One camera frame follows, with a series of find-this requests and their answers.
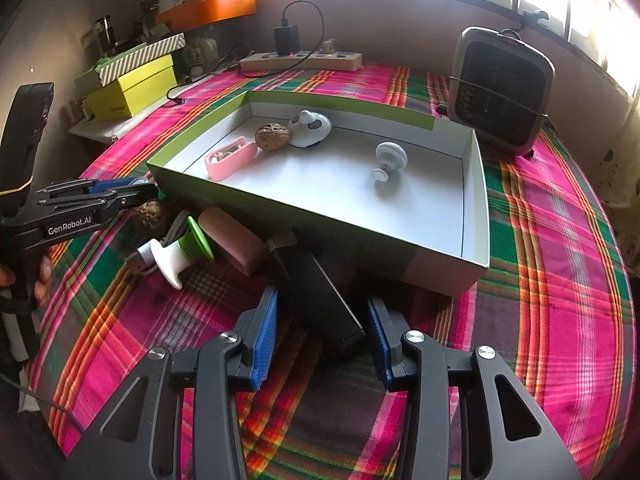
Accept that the black charger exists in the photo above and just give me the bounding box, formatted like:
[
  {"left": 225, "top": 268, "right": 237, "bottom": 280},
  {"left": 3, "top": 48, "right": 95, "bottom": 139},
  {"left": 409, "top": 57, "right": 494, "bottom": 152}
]
[{"left": 274, "top": 24, "right": 300, "bottom": 56}]

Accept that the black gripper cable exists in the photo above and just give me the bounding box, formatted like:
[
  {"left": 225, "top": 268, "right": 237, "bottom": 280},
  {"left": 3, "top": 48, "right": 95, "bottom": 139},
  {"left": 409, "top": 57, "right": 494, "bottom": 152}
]
[{"left": 0, "top": 370, "right": 88, "bottom": 433}]

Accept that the black power bank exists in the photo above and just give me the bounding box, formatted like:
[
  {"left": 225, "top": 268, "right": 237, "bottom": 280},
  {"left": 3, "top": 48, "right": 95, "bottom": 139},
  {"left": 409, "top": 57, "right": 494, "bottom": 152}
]
[{"left": 267, "top": 230, "right": 366, "bottom": 356}]

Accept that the pink plastic clip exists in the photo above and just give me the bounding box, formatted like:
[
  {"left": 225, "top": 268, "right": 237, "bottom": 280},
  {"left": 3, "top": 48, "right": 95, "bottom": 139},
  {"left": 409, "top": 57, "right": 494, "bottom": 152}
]
[
  {"left": 197, "top": 207, "right": 268, "bottom": 277},
  {"left": 204, "top": 136, "right": 258, "bottom": 181}
]

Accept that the black charging cable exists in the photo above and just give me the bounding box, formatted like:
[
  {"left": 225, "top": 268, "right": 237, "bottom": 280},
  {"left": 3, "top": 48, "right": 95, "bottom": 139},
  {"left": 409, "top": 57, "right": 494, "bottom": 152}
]
[{"left": 166, "top": 2, "right": 326, "bottom": 108}]

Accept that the white panda-shaped gadget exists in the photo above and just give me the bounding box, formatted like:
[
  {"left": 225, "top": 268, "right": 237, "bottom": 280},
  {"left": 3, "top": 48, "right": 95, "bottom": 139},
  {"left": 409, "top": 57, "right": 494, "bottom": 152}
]
[{"left": 286, "top": 110, "right": 332, "bottom": 149}]

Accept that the grey space heater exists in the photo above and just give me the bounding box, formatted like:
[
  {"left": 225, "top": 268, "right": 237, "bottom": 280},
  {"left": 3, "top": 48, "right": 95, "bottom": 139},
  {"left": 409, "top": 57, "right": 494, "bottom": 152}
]
[{"left": 446, "top": 26, "right": 557, "bottom": 157}]

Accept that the green cardboard box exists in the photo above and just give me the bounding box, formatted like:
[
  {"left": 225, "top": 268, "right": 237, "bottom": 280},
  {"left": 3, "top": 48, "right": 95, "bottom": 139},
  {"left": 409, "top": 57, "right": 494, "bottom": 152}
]
[{"left": 146, "top": 89, "right": 491, "bottom": 298}]

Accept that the person's left hand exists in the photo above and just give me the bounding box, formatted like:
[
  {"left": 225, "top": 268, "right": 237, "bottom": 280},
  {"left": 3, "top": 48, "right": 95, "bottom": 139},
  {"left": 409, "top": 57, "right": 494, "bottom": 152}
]
[{"left": 0, "top": 254, "right": 53, "bottom": 309}]

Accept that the pink green plaid cloth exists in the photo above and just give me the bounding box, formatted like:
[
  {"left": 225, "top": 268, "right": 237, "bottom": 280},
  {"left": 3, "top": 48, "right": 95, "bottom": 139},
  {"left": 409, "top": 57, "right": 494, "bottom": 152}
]
[{"left": 20, "top": 62, "right": 636, "bottom": 480}]

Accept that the yellow box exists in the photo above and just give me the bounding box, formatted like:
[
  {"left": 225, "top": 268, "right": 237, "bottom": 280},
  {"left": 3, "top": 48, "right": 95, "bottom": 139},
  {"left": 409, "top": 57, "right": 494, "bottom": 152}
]
[{"left": 82, "top": 54, "right": 178, "bottom": 122}]

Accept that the beige power strip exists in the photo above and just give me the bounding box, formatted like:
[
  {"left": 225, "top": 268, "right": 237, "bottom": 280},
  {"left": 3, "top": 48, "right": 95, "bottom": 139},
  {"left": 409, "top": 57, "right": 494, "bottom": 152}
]
[{"left": 239, "top": 50, "right": 363, "bottom": 73}]

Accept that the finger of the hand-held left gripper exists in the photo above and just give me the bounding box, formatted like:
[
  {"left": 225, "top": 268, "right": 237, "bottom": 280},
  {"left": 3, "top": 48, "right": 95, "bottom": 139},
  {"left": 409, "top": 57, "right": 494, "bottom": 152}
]
[
  {"left": 37, "top": 176, "right": 152, "bottom": 201},
  {"left": 27, "top": 183, "right": 161, "bottom": 223}
]

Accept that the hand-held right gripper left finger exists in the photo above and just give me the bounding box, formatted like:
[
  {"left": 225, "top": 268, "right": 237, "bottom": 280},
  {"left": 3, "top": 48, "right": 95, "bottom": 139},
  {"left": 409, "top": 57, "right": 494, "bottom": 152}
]
[{"left": 62, "top": 284, "right": 280, "bottom": 480}]

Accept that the wrinkled brown walnut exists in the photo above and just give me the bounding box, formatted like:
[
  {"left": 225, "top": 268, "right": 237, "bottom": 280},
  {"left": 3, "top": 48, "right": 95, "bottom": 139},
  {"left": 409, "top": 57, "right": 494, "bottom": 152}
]
[
  {"left": 255, "top": 122, "right": 292, "bottom": 152},
  {"left": 134, "top": 200, "right": 168, "bottom": 235}
]

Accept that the green white spool holder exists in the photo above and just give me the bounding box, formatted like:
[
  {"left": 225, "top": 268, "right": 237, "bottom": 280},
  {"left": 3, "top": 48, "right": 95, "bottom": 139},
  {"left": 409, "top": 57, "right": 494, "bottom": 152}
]
[{"left": 136, "top": 216, "right": 216, "bottom": 290}]

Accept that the dark glass jar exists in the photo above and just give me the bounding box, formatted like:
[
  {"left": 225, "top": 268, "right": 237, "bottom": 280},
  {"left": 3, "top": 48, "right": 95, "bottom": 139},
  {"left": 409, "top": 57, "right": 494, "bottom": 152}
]
[{"left": 92, "top": 15, "right": 118, "bottom": 56}]

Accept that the small white knob hook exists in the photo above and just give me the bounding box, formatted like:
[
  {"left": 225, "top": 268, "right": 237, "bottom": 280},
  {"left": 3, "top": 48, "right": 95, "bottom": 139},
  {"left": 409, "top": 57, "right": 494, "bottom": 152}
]
[{"left": 374, "top": 141, "right": 411, "bottom": 196}]

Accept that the striped white box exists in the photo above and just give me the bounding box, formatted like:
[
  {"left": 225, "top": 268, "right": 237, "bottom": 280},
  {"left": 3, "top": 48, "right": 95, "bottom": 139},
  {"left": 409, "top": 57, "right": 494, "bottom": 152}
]
[{"left": 75, "top": 32, "right": 187, "bottom": 88}]

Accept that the spotted cream curtain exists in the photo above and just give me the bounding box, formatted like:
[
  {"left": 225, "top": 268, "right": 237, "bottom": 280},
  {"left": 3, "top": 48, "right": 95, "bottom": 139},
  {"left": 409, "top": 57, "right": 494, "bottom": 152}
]
[{"left": 590, "top": 0, "right": 640, "bottom": 211}]

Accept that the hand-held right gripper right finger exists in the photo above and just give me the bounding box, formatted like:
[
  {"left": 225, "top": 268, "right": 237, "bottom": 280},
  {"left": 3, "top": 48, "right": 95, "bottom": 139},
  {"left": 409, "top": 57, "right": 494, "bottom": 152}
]
[{"left": 364, "top": 296, "right": 583, "bottom": 480}]

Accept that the orange tray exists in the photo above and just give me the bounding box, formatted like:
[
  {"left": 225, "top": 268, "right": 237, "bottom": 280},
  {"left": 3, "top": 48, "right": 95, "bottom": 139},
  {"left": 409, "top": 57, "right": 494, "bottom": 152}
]
[{"left": 155, "top": 0, "right": 258, "bottom": 28}]

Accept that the pale green jar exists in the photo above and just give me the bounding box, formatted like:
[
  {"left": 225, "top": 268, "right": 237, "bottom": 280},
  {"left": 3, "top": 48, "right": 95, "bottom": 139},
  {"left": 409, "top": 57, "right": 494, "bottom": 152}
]
[{"left": 182, "top": 35, "right": 218, "bottom": 78}]

